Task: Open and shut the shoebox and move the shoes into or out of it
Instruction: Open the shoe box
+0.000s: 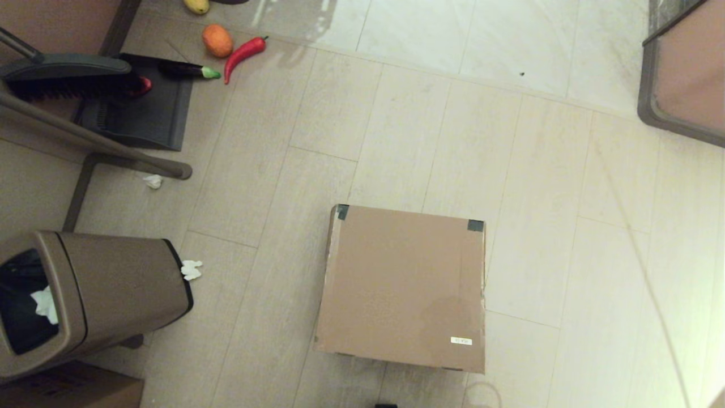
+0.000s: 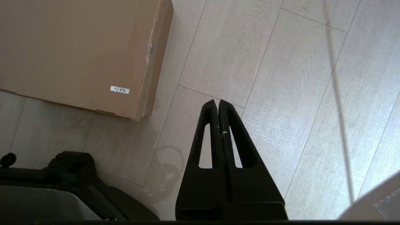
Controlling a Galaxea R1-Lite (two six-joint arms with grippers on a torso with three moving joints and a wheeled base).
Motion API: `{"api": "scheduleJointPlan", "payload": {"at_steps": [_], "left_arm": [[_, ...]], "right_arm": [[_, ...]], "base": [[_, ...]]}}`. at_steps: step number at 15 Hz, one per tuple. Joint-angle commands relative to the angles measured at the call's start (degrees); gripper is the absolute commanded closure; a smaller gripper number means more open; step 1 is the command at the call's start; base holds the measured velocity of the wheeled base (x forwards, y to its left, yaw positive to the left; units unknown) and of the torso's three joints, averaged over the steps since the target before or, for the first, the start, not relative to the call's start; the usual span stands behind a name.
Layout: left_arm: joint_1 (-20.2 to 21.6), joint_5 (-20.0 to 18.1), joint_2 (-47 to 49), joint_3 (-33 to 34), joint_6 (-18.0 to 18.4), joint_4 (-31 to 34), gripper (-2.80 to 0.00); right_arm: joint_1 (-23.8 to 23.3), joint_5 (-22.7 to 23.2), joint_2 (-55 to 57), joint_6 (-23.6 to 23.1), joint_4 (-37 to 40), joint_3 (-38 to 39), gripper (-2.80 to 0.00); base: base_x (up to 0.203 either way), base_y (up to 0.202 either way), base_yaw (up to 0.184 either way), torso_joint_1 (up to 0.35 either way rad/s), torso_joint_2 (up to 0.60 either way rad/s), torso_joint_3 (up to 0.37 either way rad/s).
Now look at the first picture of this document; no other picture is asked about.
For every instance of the grey broom with black bristles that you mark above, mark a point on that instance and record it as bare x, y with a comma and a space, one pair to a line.
68, 68

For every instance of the black bin liner bag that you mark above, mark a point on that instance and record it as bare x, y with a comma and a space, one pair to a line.
17, 317

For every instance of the brown board with grey frame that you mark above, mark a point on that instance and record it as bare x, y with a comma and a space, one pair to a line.
691, 68

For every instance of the white crumpled tissue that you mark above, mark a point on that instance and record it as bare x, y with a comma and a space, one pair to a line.
45, 306
191, 270

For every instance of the brown cardboard carton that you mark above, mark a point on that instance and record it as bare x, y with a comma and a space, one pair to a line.
73, 388

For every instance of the brown plastic trash bin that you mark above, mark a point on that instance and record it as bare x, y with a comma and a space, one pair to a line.
124, 283

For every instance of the brown wooden furniture panel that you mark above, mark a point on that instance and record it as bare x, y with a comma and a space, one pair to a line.
56, 22

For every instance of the orange toy fruit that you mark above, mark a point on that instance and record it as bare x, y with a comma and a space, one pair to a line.
217, 41

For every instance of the purple toy eggplant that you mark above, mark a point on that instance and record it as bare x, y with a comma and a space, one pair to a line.
181, 69

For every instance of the yellow toy mango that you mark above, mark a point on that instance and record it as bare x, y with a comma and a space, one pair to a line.
196, 5

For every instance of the brown cardboard shoe box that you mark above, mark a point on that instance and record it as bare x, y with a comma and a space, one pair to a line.
396, 283

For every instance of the small red round toy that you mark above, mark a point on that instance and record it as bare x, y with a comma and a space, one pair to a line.
144, 86

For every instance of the grey-brown metal furniture frame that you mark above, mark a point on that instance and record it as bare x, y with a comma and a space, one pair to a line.
85, 139

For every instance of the white crumpled paper ball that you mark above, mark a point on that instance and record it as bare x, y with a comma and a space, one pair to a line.
153, 181

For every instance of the dark grey dustpan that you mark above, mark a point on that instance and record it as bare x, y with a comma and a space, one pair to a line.
153, 119

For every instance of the red toy chili pepper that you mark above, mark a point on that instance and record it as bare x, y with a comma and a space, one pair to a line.
241, 55

